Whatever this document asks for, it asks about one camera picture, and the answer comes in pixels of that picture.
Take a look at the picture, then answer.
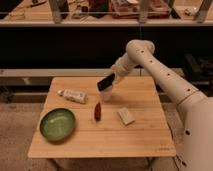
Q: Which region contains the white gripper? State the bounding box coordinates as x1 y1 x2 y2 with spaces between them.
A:
101 66 124 91

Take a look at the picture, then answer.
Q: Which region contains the black rectangular eraser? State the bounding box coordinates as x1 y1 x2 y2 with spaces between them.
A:
97 74 115 91

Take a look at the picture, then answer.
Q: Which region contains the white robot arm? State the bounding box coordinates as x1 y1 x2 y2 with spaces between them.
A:
97 40 213 171

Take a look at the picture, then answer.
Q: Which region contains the green ceramic bowl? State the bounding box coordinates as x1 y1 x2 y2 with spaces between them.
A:
39 108 76 142

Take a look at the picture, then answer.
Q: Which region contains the dark red chili pepper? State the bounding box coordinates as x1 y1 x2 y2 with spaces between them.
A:
94 102 101 121

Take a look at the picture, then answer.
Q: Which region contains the small beige block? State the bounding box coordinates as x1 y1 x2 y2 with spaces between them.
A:
117 107 135 125

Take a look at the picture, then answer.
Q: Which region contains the white tube with label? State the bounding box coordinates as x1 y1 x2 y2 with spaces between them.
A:
58 89 87 104

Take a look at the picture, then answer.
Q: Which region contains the wooden table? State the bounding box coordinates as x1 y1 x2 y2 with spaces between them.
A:
28 76 176 159

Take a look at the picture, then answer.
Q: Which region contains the red tray on shelf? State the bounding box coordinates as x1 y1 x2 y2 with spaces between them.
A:
111 0 171 18

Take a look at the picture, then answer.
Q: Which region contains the long background shelf bench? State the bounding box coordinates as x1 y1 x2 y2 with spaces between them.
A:
0 68 148 77

